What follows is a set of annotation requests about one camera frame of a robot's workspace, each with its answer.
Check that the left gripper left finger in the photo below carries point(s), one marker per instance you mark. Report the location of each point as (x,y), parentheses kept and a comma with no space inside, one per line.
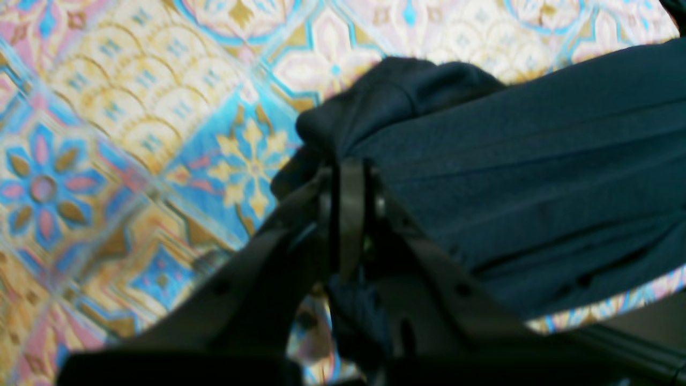
(233,330)

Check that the black t-shirt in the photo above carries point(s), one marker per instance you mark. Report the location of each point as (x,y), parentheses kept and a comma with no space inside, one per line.
(554,193)

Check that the patterned colourful tablecloth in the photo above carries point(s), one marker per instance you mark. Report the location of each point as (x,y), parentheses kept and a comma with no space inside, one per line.
(136,135)

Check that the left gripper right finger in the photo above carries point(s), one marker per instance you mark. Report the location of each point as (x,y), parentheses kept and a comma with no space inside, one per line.
(444,328)

